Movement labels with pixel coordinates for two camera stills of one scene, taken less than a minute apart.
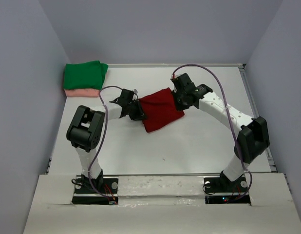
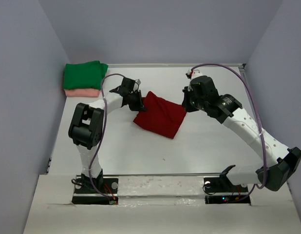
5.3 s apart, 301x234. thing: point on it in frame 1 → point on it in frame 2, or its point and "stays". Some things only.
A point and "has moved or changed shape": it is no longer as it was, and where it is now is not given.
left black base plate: x=96 y=185 stays
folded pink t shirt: x=82 y=92 stays
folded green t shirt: x=84 y=75 stays
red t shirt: x=160 y=108 has moved or changed shape
